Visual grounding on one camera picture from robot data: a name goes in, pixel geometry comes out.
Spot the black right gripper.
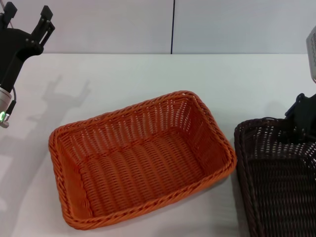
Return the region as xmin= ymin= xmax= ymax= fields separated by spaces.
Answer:
xmin=284 ymin=93 xmax=316 ymax=143

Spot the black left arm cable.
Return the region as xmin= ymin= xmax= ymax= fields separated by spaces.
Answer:
xmin=8 ymin=85 xmax=18 ymax=117

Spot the orange woven basket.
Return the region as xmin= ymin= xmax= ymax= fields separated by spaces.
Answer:
xmin=48 ymin=90 xmax=238 ymax=229

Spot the dark brown woven basket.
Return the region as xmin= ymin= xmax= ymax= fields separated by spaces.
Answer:
xmin=233 ymin=118 xmax=316 ymax=237

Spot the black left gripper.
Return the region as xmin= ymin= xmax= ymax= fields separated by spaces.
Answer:
xmin=0 ymin=1 xmax=56 ymax=92

